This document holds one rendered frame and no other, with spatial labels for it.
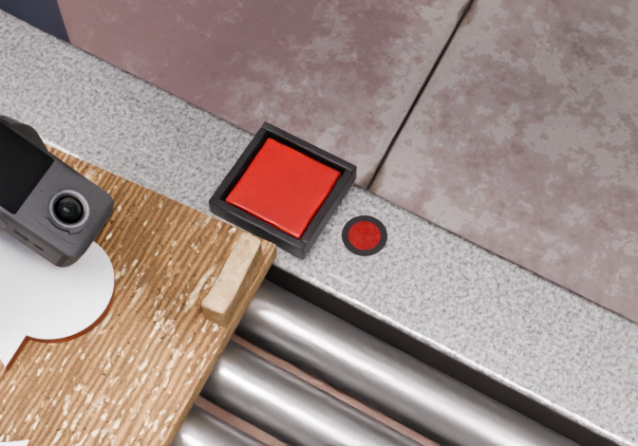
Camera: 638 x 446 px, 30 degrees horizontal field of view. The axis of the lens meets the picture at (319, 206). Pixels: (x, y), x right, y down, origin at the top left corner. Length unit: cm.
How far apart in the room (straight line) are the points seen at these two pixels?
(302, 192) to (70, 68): 21
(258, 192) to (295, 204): 3
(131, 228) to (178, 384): 12
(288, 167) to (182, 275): 11
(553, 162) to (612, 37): 28
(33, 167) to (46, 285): 15
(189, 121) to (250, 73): 114
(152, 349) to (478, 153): 123
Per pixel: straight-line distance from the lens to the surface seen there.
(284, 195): 83
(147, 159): 87
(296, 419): 77
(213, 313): 76
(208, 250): 80
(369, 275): 81
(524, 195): 191
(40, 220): 66
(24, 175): 66
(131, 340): 78
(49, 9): 145
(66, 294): 79
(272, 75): 201
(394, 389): 78
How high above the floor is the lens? 165
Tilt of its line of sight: 61 degrees down
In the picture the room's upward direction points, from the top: 1 degrees counter-clockwise
